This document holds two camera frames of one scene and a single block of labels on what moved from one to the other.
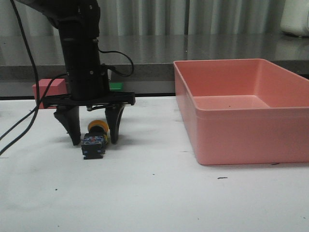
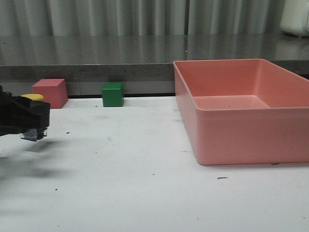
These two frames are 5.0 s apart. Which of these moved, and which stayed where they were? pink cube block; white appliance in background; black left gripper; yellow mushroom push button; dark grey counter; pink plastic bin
Moved: yellow mushroom push button; black left gripper
Stayed: white appliance in background; dark grey counter; pink plastic bin; pink cube block
